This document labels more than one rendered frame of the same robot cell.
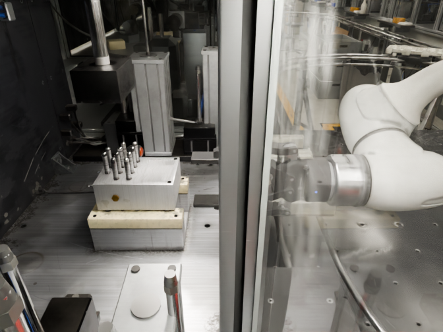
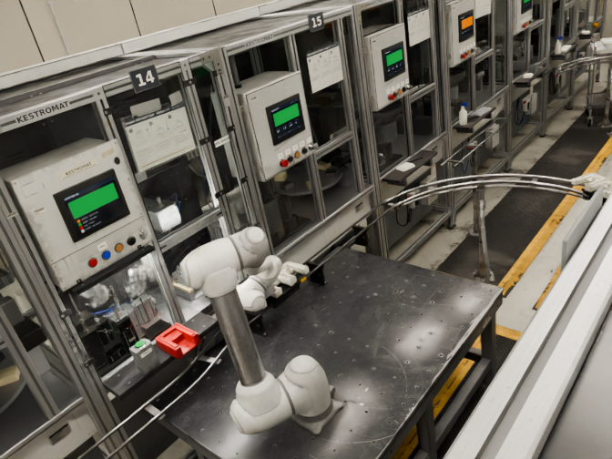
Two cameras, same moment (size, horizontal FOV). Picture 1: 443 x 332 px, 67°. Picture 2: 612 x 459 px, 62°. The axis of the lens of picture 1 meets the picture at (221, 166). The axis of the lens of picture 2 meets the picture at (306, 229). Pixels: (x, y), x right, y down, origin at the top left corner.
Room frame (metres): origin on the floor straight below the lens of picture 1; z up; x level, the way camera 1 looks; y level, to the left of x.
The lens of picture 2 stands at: (-0.66, -1.94, 2.31)
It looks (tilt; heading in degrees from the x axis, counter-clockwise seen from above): 27 degrees down; 45
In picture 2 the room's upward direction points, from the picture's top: 11 degrees counter-clockwise
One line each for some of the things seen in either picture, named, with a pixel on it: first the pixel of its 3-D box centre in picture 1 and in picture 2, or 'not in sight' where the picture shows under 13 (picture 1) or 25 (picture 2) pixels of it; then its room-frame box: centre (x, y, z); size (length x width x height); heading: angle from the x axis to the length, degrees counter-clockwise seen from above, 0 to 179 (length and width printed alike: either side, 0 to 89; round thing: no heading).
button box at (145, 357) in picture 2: not in sight; (143, 354); (0.02, -0.14, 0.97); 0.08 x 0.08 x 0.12; 0
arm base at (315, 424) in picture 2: not in sight; (316, 403); (0.36, -0.76, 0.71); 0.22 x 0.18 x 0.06; 0
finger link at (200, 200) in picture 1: (213, 200); not in sight; (0.49, 0.01, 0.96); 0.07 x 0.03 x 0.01; 90
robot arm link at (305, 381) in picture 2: not in sight; (305, 382); (0.33, -0.76, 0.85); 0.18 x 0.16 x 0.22; 158
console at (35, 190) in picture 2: not in sight; (76, 209); (0.07, 0.06, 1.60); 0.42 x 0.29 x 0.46; 0
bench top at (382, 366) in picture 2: not in sight; (333, 345); (0.72, -0.57, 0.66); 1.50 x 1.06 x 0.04; 0
